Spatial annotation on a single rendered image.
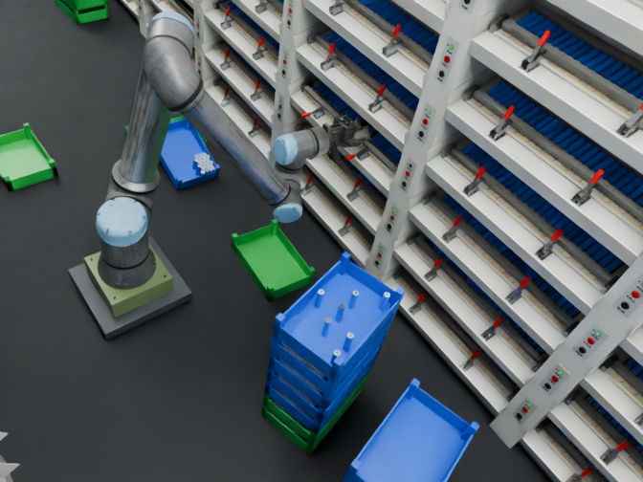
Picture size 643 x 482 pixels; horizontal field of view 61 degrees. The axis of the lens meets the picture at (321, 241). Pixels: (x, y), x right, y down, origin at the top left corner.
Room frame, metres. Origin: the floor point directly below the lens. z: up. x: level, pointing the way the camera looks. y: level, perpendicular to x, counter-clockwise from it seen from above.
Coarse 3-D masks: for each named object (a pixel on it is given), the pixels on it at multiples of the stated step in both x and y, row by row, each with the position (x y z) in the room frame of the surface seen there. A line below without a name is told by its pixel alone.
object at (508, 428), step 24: (624, 288) 0.87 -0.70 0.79; (600, 312) 0.87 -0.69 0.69; (576, 336) 0.87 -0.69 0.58; (624, 336) 0.82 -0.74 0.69; (552, 360) 0.88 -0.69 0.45; (576, 360) 0.85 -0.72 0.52; (600, 360) 0.82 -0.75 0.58; (528, 384) 0.88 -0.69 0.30; (576, 384) 0.83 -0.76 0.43; (504, 408) 0.88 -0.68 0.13; (504, 432) 0.85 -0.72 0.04
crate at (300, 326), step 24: (336, 264) 0.98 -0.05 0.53; (312, 288) 0.88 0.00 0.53; (336, 288) 0.94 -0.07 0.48; (360, 288) 0.96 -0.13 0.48; (384, 288) 0.94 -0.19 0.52; (288, 312) 0.79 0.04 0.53; (312, 312) 0.84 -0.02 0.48; (336, 312) 0.86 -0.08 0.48; (360, 312) 0.88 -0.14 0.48; (384, 312) 0.89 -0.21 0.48; (288, 336) 0.73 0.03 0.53; (312, 336) 0.77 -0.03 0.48; (336, 336) 0.78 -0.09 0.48; (360, 336) 0.80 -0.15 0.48; (312, 360) 0.69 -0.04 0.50; (336, 360) 0.67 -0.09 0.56
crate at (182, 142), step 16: (176, 128) 1.96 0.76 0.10; (192, 128) 1.96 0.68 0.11; (176, 144) 1.87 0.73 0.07; (192, 144) 1.91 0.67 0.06; (160, 160) 1.77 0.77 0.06; (176, 160) 1.80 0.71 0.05; (192, 160) 1.83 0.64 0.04; (176, 176) 1.72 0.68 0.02; (192, 176) 1.75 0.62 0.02; (208, 176) 1.75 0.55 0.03
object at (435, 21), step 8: (392, 0) 1.53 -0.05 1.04; (400, 0) 1.51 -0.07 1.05; (408, 0) 1.48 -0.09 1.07; (416, 0) 1.46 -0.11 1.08; (424, 0) 1.46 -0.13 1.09; (432, 0) 1.46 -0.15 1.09; (440, 0) 1.46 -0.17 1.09; (448, 0) 1.46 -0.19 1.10; (408, 8) 1.49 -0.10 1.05; (416, 8) 1.46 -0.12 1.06; (424, 8) 1.44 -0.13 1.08; (432, 8) 1.43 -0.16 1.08; (440, 8) 1.43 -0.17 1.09; (448, 8) 1.38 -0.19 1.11; (416, 16) 1.46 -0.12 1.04; (424, 16) 1.44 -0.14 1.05; (432, 16) 1.41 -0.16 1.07; (440, 16) 1.40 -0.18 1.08; (432, 24) 1.42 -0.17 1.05; (440, 24) 1.39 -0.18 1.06; (440, 32) 1.40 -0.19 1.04
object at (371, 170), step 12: (300, 84) 1.84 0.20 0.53; (312, 84) 1.86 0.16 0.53; (300, 96) 1.81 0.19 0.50; (300, 108) 1.76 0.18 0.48; (312, 108) 1.75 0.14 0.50; (312, 120) 1.71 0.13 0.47; (324, 120) 1.69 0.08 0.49; (360, 168) 1.50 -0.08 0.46; (372, 168) 1.47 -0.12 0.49; (384, 168) 1.48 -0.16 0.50; (372, 180) 1.45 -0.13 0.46; (384, 180) 1.43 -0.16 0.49; (384, 192) 1.41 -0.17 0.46
